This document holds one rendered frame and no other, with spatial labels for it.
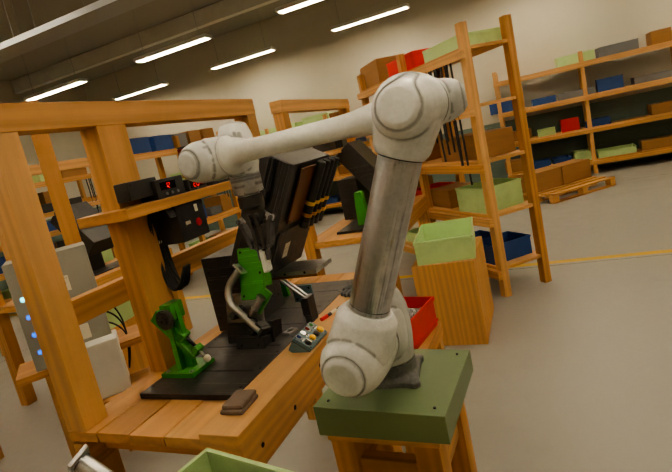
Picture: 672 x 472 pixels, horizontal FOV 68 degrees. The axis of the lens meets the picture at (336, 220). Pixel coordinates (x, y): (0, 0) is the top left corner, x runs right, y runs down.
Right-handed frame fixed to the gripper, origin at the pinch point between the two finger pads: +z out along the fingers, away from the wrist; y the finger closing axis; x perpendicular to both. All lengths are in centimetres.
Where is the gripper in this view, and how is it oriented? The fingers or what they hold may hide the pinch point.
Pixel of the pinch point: (265, 260)
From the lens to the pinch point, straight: 150.2
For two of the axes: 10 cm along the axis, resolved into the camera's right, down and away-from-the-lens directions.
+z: 2.1, 9.6, 1.6
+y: 9.0, -1.3, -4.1
